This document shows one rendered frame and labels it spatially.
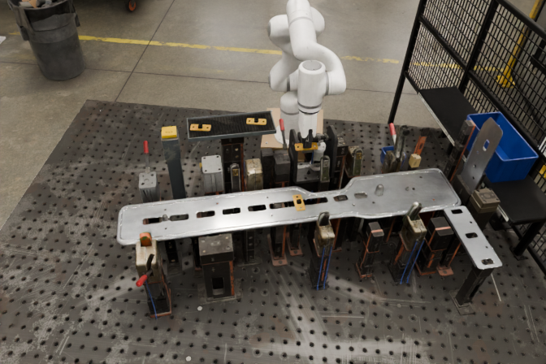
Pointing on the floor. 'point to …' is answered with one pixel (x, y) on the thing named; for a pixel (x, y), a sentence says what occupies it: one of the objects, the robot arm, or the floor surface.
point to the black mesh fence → (478, 62)
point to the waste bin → (49, 28)
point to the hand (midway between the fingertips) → (306, 140)
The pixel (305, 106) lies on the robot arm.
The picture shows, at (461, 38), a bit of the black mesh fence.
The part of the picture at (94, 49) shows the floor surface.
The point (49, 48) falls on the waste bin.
